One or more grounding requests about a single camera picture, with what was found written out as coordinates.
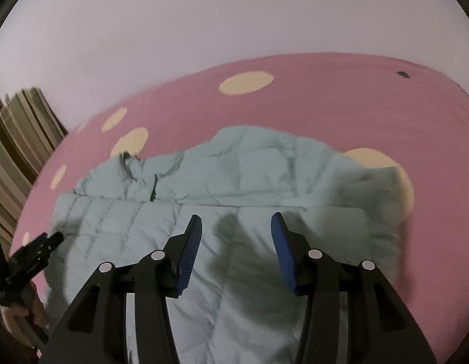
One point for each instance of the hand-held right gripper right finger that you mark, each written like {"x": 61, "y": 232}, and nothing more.
{"x": 283, "y": 250}

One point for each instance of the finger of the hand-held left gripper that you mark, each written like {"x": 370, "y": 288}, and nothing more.
{"x": 44, "y": 243}

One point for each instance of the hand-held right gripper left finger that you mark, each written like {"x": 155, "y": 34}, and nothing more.
{"x": 189, "y": 250}

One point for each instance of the light blue puffer jacket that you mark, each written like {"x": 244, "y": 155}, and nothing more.
{"x": 238, "y": 167}

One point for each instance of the person's left hand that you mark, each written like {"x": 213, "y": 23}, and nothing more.
{"x": 18, "y": 316}

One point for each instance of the pink dotted bed sheet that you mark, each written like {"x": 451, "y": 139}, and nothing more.
{"x": 314, "y": 102}

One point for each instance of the small dark object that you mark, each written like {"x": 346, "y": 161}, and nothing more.
{"x": 403, "y": 74}

